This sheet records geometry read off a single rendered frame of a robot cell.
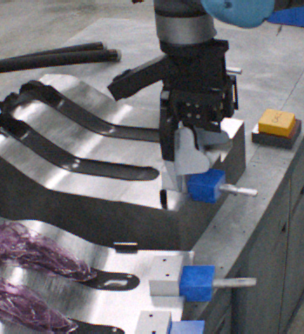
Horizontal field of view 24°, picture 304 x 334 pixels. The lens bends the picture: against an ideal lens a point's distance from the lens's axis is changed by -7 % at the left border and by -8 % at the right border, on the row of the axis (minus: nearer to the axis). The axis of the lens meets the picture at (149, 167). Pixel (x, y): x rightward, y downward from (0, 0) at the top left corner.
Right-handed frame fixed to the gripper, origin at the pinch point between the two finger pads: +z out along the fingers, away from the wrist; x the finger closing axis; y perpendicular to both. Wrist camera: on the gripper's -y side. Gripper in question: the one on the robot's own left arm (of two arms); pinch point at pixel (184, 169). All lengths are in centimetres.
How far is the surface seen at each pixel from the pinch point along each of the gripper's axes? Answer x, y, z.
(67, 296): -25.5, -4.5, 4.2
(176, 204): -5.5, 1.2, 1.9
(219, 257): -4.0, 6.5, 10.9
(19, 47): 229, -211, 90
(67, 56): 43, -47, 5
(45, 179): -5.5, -19.6, 2.1
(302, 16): 303, -58, 82
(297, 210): 53, 3, 42
